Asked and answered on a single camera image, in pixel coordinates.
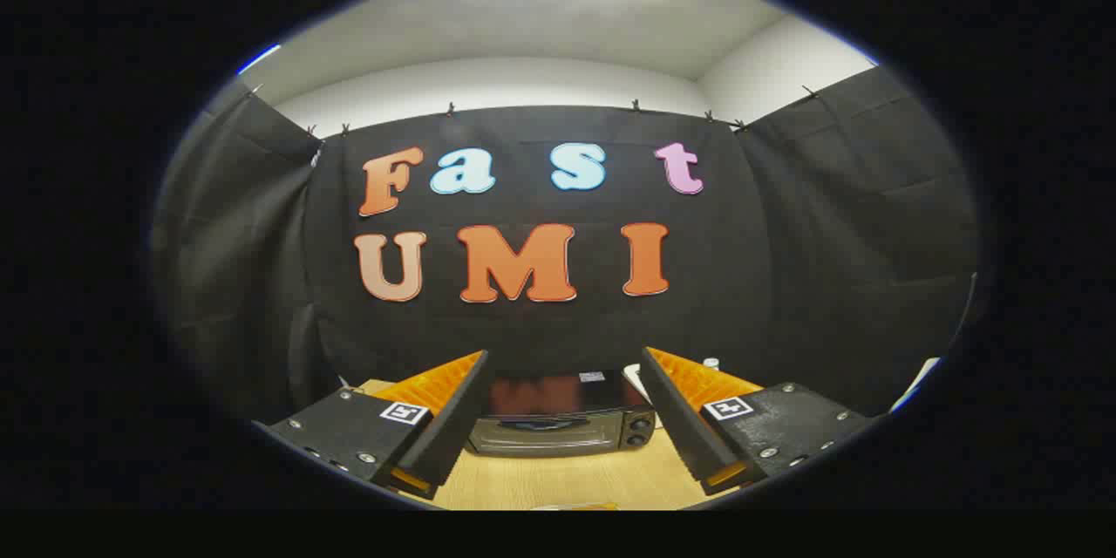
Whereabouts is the black toaster oven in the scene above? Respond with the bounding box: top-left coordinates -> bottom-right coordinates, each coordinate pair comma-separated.
465,371 -> 657,458

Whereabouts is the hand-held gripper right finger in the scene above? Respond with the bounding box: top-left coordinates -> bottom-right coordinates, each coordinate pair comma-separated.
641,347 -> 873,496

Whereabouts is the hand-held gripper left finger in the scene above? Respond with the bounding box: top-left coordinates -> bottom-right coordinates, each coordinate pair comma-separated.
253,350 -> 490,500

